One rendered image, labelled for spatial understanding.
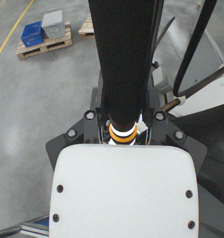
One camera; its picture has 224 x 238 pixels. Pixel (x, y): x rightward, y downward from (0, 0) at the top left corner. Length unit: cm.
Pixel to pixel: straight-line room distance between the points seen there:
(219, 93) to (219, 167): 38
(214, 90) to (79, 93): 184
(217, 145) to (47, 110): 209
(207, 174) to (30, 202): 186
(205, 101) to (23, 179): 196
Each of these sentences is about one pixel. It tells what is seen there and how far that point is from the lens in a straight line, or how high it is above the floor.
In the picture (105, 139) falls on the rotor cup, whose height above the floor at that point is 123.
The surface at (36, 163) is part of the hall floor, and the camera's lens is 194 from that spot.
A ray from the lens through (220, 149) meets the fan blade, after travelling 24.
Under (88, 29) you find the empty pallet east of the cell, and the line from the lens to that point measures 324.
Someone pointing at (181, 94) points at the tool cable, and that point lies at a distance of 27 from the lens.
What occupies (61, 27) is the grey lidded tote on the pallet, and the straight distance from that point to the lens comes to 311.
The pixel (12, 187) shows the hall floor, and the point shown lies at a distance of 211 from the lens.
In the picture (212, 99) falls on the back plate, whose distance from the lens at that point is 56.
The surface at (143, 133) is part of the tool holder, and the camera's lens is 25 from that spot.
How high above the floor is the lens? 160
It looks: 63 degrees down
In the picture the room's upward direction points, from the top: 9 degrees counter-clockwise
